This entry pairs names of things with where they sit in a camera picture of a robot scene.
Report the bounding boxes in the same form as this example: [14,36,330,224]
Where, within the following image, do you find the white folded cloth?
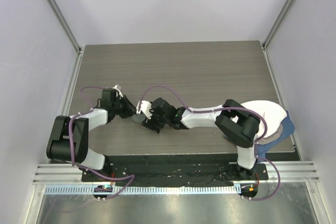
[242,100,287,138]

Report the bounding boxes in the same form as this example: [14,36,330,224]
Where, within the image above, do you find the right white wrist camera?
[136,100,152,119]

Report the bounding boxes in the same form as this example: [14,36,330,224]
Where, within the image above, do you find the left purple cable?
[68,87,136,200]

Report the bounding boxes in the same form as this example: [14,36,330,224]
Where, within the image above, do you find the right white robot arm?
[137,98,261,179]

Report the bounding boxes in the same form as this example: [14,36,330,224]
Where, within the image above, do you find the grey napkin white stitching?
[132,114,146,124]

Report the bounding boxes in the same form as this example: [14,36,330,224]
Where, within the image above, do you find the beige folded cloth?
[259,124,283,145]

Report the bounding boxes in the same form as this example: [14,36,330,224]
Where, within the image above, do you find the left aluminium frame post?
[46,0,81,54]

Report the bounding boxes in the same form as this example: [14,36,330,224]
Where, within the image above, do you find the blue checkered cloth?
[223,111,296,163]

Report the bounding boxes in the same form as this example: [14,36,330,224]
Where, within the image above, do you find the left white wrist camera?
[112,84,124,98]

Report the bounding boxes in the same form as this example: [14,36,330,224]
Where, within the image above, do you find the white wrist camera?
[112,84,124,98]
[136,100,152,119]

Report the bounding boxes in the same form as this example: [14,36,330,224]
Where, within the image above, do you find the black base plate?
[81,154,269,187]

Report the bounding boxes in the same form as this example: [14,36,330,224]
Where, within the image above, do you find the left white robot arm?
[46,85,136,182]

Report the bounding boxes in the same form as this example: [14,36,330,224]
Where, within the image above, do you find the aluminium frame post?
[46,0,81,54]
[261,0,313,49]

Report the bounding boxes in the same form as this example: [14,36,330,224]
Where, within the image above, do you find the slotted cable duct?
[45,184,241,196]

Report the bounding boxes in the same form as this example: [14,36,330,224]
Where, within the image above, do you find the right aluminium frame post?
[261,0,313,49]

